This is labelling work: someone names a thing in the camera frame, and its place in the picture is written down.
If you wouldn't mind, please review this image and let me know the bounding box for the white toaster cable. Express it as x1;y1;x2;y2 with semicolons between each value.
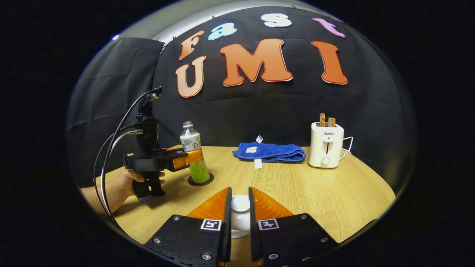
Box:
340;136;354;161

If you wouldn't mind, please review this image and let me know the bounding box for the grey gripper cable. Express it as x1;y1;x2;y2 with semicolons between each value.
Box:
100;129;144;220

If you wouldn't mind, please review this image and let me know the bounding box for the white label water bottle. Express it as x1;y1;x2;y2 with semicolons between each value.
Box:
180;121;211;184

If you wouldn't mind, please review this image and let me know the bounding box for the dark round coaster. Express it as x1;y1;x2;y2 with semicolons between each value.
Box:
187;172;215;186

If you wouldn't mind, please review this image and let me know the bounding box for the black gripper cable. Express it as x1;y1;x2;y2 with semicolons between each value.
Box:
93;89;164;223

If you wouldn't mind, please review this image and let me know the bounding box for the blue folded towel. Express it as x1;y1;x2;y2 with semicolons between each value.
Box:
233;136;307;169

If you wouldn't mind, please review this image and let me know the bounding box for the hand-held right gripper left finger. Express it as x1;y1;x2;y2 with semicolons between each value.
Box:
144;187;233;267

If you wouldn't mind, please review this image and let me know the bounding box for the white teacup lid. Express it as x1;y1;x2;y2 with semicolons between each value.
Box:
230;195;252;239

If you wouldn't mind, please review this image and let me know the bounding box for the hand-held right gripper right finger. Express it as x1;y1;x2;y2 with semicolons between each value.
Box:
248;187;338;267

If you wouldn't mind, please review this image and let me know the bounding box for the black backdrop cloth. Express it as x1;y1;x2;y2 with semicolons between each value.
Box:
67;6;416;197

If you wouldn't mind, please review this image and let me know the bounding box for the white toaster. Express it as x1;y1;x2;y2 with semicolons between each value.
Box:
308;122;345;169

